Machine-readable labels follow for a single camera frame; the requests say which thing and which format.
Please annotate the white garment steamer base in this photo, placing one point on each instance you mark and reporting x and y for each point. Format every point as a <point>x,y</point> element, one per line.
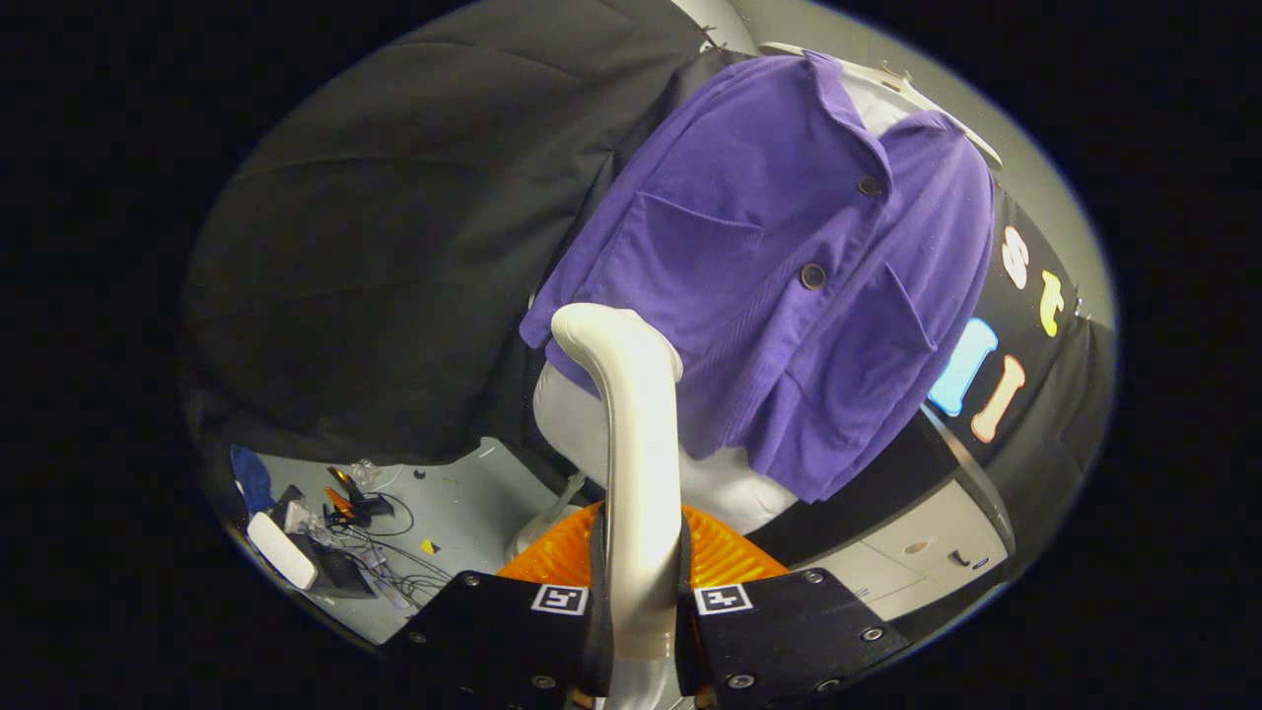
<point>537,528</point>

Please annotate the white garment steamer head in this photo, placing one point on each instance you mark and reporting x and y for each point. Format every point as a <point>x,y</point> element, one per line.
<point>641,444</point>

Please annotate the orange and black tool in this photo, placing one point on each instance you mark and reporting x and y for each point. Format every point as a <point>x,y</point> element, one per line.
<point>350,498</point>

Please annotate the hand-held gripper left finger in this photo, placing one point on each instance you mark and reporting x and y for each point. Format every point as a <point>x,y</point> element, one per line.
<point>513,641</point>

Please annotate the white clothes hanger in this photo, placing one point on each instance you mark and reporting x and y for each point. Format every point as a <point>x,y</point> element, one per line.
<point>927,99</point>

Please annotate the white rectangular box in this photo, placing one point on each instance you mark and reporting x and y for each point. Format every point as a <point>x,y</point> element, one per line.
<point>281,550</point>

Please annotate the grey cabinet with dark top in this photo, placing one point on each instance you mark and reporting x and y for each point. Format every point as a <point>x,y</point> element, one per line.
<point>917,532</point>

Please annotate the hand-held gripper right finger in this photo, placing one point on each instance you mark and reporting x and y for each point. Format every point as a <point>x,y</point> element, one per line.
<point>789,636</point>

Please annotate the black flat device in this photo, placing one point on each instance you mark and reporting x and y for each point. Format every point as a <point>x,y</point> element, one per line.
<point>340,574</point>

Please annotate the blue cloth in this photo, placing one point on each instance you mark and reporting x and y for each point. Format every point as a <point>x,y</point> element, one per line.
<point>251,478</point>

